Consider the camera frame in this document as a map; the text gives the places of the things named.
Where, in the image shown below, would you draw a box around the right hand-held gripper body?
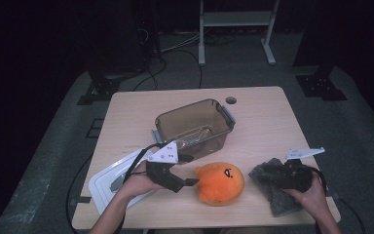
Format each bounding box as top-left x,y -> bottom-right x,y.
272,146 -> 325,193

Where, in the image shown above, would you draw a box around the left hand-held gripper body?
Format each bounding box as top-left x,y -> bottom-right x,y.
145,140 -> 190,194

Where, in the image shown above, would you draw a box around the grey fluffy cloth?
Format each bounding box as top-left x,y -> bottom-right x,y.
248,157 -> 303,218

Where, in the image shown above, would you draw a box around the orange plush toy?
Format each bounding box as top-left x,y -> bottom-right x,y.
195,161 -> 245,208

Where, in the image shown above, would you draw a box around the brown transparent storage box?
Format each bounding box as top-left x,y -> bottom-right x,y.
151,98 -> 237,161

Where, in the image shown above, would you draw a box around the white box lid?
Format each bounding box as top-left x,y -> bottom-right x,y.
88,147 -> 164,215

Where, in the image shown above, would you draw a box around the person's left hand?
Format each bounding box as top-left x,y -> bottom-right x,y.
118,160 -> 168,203

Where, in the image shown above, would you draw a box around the person's right hand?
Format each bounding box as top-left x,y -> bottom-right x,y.
281,172 -> 329,216

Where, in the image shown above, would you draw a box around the black table edge clip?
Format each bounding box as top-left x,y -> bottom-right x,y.
324,189 -> 340,200
68,195 -> 92,208

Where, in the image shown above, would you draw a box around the black stand base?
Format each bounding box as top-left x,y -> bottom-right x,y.
77,77 -> 122,106
295,66 -> 349,101

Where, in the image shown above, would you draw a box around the white metal stand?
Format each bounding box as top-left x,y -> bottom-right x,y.
198,0 -> 281,66

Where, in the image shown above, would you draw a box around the right hand-held gripper cable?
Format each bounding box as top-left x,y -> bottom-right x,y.
308,165 -> 327,197

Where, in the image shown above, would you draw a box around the hand-held gripper cable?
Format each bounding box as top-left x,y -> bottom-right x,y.
308,165 -> 327,197
116,142 -> 168,234

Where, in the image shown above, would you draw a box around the left hand-held gripper cable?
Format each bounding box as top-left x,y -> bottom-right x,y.
116,142 -> 168,234

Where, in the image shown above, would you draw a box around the black floor cable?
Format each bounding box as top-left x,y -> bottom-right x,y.
336,195 -> 367,234
132,48 -> 205,92
65,155 -> 94,234

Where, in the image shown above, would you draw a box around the white floor cables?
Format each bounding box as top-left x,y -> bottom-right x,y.
160,31 -> 203,54

